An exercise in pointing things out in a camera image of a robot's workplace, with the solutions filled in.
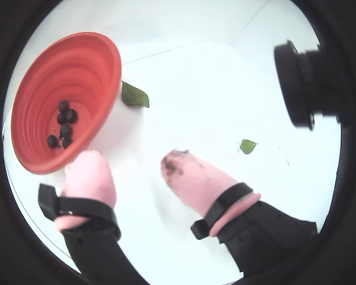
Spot green leaf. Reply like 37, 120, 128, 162
239, 138, 259, 155
120, 80, 150, 109

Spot black camera lens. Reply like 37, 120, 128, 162
274, 39, 345, 131

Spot red collapsible silicone cup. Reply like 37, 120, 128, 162
11, 31, 123, 175

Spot gripper finger with pink tip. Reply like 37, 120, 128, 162
161, 149, 320, 278
37, 150, 151, 285

